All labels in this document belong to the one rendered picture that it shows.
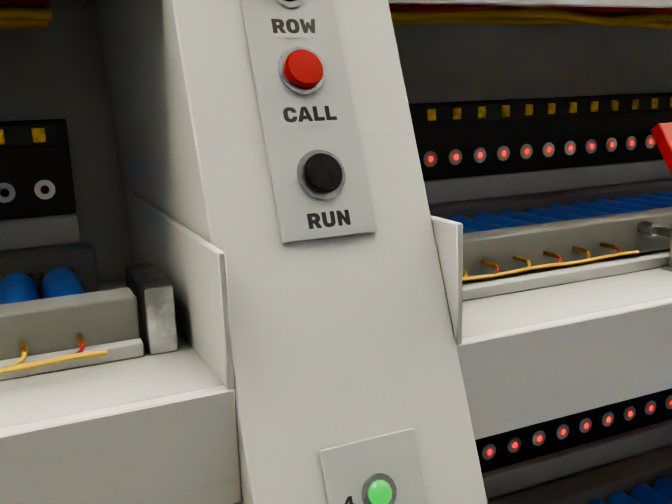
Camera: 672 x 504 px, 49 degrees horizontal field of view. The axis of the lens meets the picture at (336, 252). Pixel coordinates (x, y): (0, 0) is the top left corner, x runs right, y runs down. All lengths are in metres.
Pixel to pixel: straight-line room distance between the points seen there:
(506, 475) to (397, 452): 0.24
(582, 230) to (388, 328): 0.18
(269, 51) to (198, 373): 0.13
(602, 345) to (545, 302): 0.03
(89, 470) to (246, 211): 0.11
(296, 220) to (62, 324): 0.10
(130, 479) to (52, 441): 0.03
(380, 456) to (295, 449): 0.03
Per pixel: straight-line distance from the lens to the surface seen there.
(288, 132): 0.29
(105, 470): 0.27
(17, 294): 0.35
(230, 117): 0.29
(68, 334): 0.31
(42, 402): 0.28
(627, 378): 0.38
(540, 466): 0.54
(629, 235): 0.47
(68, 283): 0.36
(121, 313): 0.31
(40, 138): 0.44
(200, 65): 0.29
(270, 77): 0.30
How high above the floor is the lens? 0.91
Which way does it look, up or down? 7 degrees up
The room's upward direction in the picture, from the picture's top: 10 degrees counter-clockwise
